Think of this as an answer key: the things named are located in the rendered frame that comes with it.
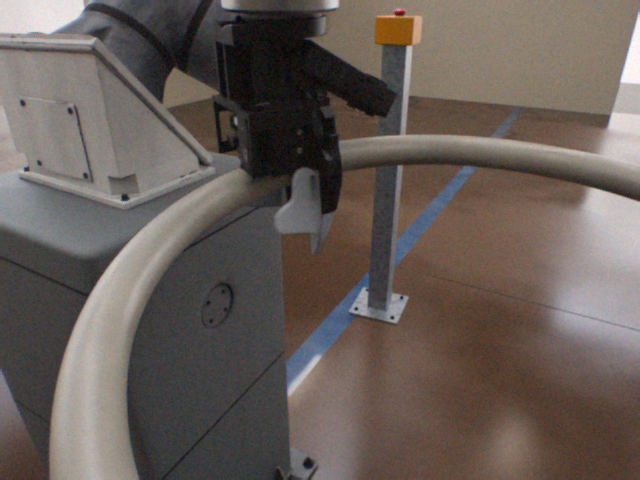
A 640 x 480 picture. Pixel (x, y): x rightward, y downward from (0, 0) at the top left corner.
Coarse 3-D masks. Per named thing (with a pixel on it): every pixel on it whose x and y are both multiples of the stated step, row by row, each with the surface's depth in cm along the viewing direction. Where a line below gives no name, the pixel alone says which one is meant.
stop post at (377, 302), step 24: (384, 24) 136; (408, 24) 133; (384, 48) 141; (408, 48) 140; (384, 72) 144; (408, 72) 146; (408, 96) 151; (384, 120) 150; (384, 168) 158; (384, 192) 161; (384, 216) 165; (384, 240) 170; (384, 264) 174; (384, 288) 179; (360, 312) 182; (384, 312) 182
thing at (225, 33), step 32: (224, 32) 33; (256, 32) 33; (288, 32) 33; (320, 32) 34; (224, 64) 35; (256, 64) 34; (288, 64) 36; (224, 96) 37; (256, 96) 35; (288, 96) 37; (320, 96) 38; (256, 128) 34; (288, 128) 36; (320, 128) 38; (256, 160) 37; (288, 160) 38
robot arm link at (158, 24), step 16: (96, 0) 66; (112, 0) 65; (128, 0) 65; (144, 0) 66; (160, 0) 67; (176, 0) 68; (192, 0) 68; (208, 0) 69; (144, 16) 66; (160, 16) 67; (176, 16) 68; (192, 16) 68; (160, 32) 68; (176, 32) 69; (192, 32) 69; (176, 48) 71; (176, 64) 74
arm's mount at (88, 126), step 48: (0, 48) 64; (48, 48) 58; (96, 48) 54; (48, 96) 63; (96, 96) 57; (144, 96) 61; (48, 144) 67; (96, 144) 61; (144, 144) 64; (192, 144) 71; (96, 192) 66; (144, 192) 65
